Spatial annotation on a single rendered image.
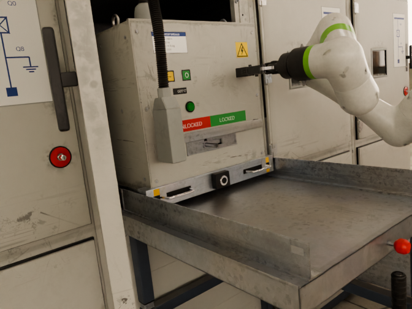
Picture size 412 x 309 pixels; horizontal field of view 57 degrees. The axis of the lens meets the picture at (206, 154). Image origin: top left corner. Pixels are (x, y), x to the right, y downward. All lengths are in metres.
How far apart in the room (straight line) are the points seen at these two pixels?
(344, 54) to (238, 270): 0.57
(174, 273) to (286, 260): 0.71
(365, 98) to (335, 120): 0.88
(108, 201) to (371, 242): 0.55
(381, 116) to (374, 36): 0.86
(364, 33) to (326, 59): 1.20
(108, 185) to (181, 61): 0.69
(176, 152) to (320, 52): 0.45
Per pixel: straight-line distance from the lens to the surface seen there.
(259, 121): 1.31
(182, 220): 0.94
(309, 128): 1.78
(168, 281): 1.37
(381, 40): 2.38
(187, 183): 1.15
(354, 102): 1.08
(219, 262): 0.82
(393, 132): 1.52
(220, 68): 1.25
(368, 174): 1.22
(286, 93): 1.65
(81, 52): 0.52
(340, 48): 1.01
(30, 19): 1.10
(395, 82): 2.52
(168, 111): 0.98
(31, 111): 1.07
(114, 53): 1.17
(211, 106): 1.21
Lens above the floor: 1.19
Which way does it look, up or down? 10 degrees down
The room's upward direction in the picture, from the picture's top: 6 degrees counter-clockwise
